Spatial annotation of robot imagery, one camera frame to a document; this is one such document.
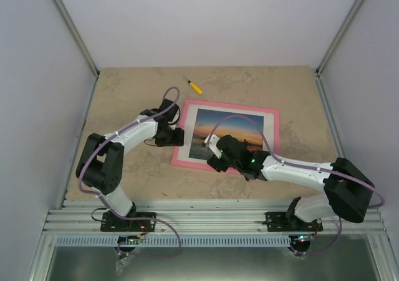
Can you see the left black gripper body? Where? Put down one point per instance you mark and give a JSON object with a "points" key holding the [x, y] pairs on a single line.
{"points": [[169, 139]]}

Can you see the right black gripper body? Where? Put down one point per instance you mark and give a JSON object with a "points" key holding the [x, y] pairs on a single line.
{"points": [[217, 164]]}

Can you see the pink wooden picture frame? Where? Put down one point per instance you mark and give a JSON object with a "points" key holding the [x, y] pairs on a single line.
{"points": [[270, 128]]}

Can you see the sunset photo with white mat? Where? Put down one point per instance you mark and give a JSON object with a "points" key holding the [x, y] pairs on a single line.
{"points": [[204, 121]]}

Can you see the yellow handled screwdriver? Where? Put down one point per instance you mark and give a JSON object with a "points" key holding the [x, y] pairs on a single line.
{"points": [[193, 86]]}

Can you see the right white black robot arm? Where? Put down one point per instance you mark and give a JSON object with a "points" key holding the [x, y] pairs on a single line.
{"points": [[343, 190]]}

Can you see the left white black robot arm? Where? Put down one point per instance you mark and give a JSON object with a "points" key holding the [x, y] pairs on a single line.
{"points": [[100, 165]]}

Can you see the clear plastic bag scrap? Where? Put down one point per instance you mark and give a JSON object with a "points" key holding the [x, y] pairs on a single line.
{"points": [[123, 262]]}

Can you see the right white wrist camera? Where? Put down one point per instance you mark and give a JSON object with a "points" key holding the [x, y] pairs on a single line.
{"points": [[210, 147]]}

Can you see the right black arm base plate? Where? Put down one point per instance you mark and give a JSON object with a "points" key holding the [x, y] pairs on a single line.
{"points": [[278, 221]]}

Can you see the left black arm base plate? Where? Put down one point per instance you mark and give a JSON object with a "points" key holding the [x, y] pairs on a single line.
{"points": [[144, 224]]}

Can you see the grey slotted cable duct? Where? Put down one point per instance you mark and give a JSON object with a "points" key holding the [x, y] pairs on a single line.
{"points": [[173, 241]]}

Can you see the aluminium mounting rail base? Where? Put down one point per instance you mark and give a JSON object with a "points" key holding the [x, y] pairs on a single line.
{"points": [[204, 216]]}

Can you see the left aluminium corner post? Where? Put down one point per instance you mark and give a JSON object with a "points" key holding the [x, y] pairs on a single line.
{"points": [[76, 36]]}

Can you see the aluminium corner post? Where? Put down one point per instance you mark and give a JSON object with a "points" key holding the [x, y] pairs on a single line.
{"points": [[76, 36], [340, 35]]}

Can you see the right aluminium corner post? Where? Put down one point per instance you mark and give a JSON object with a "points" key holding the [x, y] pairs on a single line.
{"points": [[340, 35]]}

